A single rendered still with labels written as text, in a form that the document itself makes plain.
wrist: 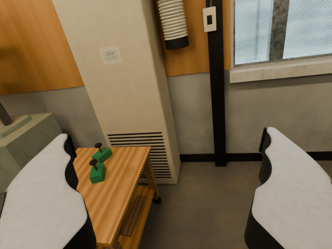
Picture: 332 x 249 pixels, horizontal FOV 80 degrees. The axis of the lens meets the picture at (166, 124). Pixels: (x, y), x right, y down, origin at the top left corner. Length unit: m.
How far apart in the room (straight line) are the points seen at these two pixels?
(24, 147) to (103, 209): 0.92
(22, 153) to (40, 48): 0.83
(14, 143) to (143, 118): 0.91
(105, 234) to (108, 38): 1.03
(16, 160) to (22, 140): 0.14
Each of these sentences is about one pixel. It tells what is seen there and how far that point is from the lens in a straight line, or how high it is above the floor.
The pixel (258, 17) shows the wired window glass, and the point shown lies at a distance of 1.60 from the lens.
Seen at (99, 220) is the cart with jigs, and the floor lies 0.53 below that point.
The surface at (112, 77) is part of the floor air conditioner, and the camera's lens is 1.38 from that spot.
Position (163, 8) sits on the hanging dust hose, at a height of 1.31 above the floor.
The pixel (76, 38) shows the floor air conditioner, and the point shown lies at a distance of 1.43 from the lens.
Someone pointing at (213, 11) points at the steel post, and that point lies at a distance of 1.38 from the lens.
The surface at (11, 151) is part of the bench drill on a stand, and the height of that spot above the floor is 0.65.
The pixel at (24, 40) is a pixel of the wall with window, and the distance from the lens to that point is 2.04.
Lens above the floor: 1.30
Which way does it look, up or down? 29 degrees down
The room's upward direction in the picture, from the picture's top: 11 degrees counter-clockwise
